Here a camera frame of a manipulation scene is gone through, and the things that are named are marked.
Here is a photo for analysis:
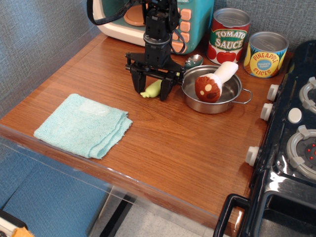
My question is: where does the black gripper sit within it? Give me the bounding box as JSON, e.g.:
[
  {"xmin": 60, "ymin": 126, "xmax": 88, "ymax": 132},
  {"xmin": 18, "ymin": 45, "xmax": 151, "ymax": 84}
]
[{"xmin": 125, "ymin": 37, "xmax": 185, "ymax": 101}]

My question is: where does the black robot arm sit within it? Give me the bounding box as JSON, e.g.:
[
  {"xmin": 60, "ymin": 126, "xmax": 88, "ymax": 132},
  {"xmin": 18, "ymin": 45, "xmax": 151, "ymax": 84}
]
[{"xmin": 125, "ymin": 0, "xmax": 185, "ymax": 101}]

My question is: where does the silver metal pot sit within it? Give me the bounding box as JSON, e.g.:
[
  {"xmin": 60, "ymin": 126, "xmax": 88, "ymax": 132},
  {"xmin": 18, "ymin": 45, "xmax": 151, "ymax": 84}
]
[{"xmin": 181, "ymin": 62, "xmax": 244, "ymax": 114}]

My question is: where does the plush brown mushroom toy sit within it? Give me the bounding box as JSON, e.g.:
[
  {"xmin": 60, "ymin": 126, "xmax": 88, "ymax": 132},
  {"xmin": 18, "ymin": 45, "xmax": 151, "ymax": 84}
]
[{"xmin": 195, "ymin": 61, "xmax": 238, "ymax": 103}]

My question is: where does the orange microwave turntable plate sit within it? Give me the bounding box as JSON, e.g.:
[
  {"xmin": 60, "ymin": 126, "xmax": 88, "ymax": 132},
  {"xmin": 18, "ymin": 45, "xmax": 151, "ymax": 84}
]
[{"xmin": 123, "ymin": 5, "xmax": 145, "ymax": 27}]

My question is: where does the teal toy microwave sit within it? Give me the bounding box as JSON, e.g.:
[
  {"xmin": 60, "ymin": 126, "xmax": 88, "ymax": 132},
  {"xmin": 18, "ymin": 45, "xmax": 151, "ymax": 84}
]
[{"xmin": 93, "ymin": 0, "xmax": 214, "ymax": 54}]

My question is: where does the light blue folded cloth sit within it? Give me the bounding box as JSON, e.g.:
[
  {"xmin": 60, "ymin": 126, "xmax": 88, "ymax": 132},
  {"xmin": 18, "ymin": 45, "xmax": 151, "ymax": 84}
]
[{"xmin": 34, "ymin": 94, "xmax": 132, "ymax": 159}]

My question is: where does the tomato sauce can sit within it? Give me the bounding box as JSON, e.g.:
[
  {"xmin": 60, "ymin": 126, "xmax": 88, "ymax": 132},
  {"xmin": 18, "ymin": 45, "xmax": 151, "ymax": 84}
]
[{"xmin": 207, "ymin": 8, "xmax": 251, "ymax": 65}]

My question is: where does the pineapple slices can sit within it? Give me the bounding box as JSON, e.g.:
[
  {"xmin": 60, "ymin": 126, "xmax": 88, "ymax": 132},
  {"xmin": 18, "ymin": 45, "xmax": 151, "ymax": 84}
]
[{"xmin": 243, "ymin": 32, "xmax": 289, "ymax": 79}]

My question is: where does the black toy stove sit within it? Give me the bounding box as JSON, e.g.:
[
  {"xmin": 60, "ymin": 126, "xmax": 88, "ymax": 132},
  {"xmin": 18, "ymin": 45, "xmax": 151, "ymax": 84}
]
[{"xmin": 213, "ymin": 40, "xmax": 316, "ymax": 237}]

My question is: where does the orange fuzzy object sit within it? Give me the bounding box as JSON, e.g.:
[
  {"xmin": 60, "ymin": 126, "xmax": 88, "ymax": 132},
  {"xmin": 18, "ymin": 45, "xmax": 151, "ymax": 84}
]
[{"xmin": 11, "ymin": 227, "xmax": 34, "ymax": 237}]

